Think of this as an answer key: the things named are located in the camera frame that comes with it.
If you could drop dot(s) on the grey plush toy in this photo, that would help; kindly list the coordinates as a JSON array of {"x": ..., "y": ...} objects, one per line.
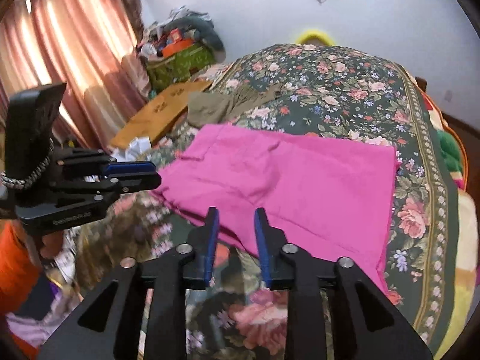
[{"x": 202, "y": 31}]

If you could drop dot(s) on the pink curtain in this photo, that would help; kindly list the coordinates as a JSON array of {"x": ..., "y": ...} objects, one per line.
[{"x": 88, "y": 44}]

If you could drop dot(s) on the crumpled white paper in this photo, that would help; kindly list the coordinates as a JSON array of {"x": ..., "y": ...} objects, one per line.
[{"x": 137, "y": 147}]

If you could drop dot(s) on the wooden board with flower cutouts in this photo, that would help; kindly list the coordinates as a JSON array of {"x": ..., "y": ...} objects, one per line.
[{"x": 159, "y": 115}]

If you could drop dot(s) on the green patterned bag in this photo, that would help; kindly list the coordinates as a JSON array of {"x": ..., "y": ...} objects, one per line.
[{"x": 179, "y": 67}]

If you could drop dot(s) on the person's left hand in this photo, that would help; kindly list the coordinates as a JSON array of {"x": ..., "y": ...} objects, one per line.
[{"x": 52, "y": 245}]

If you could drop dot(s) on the yellow fuzzy item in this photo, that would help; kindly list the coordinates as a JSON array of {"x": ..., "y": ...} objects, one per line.
[{"x": 315, "y": 37}]

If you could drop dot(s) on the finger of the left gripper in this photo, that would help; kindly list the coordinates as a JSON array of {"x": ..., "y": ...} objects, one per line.
[
  {"x": 123, "y": 168},
  {"x": 135, "y": 182}
]

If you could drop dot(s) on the pink pants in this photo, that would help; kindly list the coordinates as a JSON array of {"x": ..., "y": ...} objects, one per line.
[{"x": 332, "y": 197}]

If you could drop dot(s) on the floral bedspread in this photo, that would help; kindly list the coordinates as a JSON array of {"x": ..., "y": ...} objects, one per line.
[{"x": 431, "y": 251}]

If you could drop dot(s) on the olive green shorts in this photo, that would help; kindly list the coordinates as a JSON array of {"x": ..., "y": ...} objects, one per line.
[{"x": 215, "y": 108}]

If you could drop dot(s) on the orange box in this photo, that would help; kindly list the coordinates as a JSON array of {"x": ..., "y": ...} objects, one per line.
[{"x": 176, "y": 47}]

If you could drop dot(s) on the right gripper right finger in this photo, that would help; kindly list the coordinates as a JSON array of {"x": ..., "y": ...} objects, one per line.
[{"x": 336, "y": 296}]

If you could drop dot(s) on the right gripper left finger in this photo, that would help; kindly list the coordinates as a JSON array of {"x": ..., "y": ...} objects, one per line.
[{"x": 138, "y": 309}]

